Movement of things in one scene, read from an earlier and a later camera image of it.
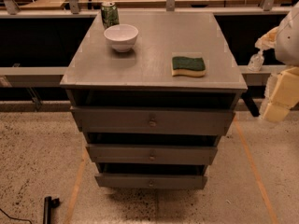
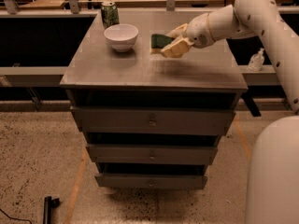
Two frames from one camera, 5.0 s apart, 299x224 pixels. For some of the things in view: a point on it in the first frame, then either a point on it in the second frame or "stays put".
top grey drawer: x=149 y=120 stays put
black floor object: x=49 y=203 stays put
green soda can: x=109 y=14 stays put
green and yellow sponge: x=188 y=66 → x=159 y=41
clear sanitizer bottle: x=256 y=62 stays put
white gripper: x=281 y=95 → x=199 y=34
